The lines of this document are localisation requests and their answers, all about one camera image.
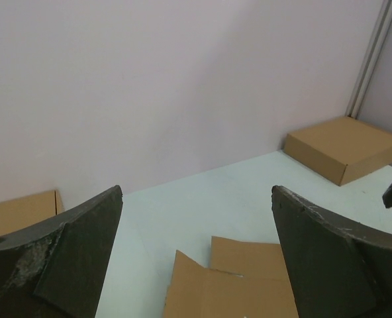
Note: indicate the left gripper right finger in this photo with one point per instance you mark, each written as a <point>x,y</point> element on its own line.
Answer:
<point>337,267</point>

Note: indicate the right aluminium corner post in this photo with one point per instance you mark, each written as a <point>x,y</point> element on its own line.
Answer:
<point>375,46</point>

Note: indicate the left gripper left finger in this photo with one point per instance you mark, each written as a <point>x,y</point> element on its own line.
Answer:
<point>57,267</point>

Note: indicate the cardboard box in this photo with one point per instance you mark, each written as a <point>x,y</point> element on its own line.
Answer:
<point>341,150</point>
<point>244,279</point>
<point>19,213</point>

